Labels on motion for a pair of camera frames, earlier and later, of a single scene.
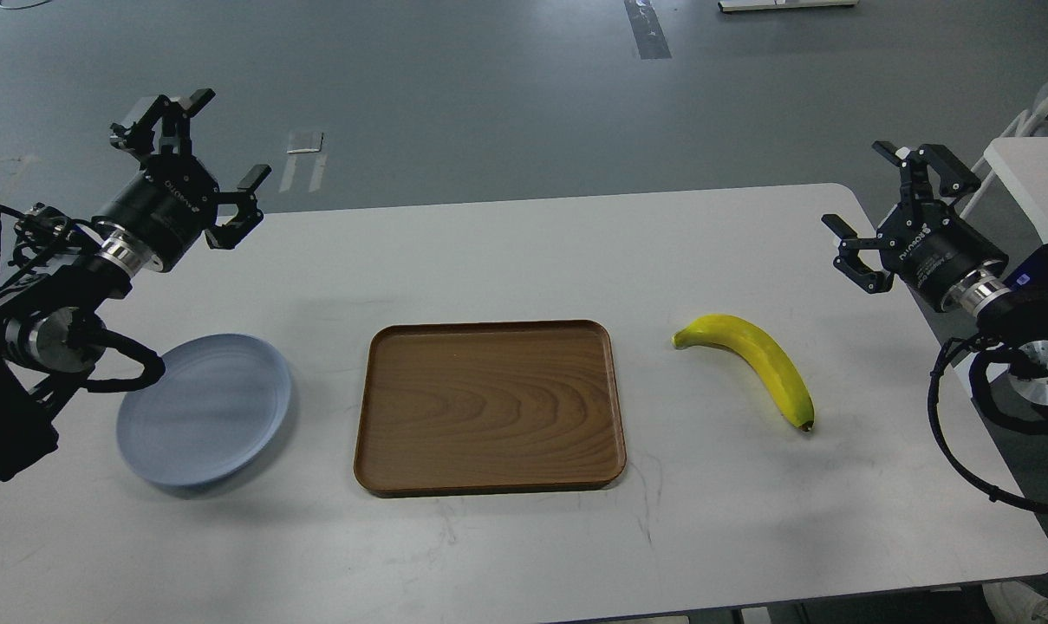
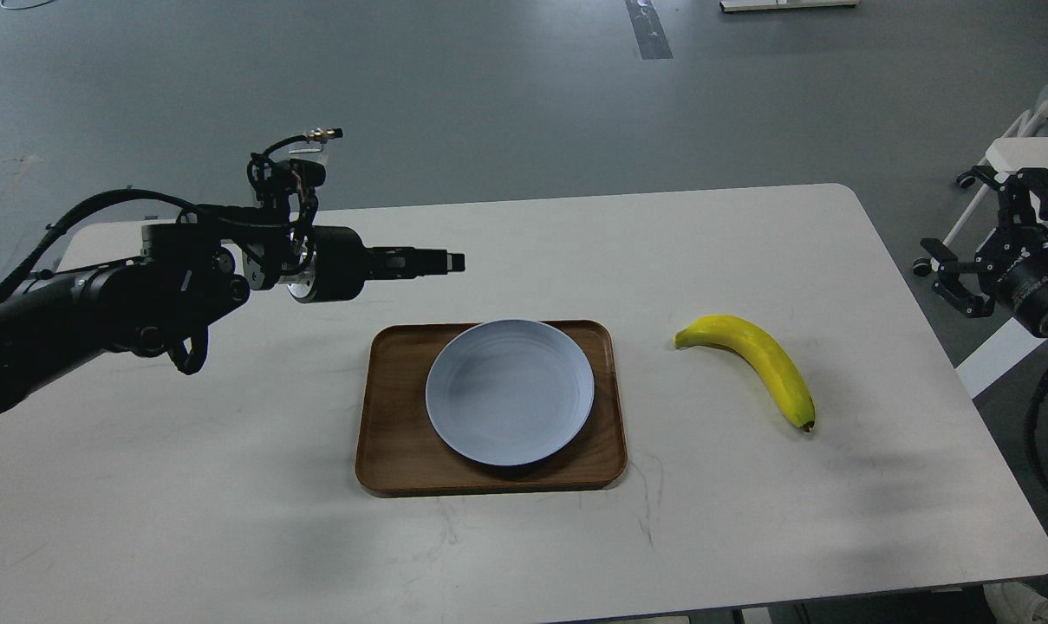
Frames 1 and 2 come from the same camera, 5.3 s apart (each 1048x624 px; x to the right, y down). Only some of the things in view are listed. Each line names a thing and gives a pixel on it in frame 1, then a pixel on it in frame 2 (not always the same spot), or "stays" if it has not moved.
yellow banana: (778, 371) stays
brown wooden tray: (503, 407) stays
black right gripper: (934, 246) -> (1025, 267)
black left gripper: (166, 208) -> (342, 265)
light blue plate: (211, 412) -> (510, 393)
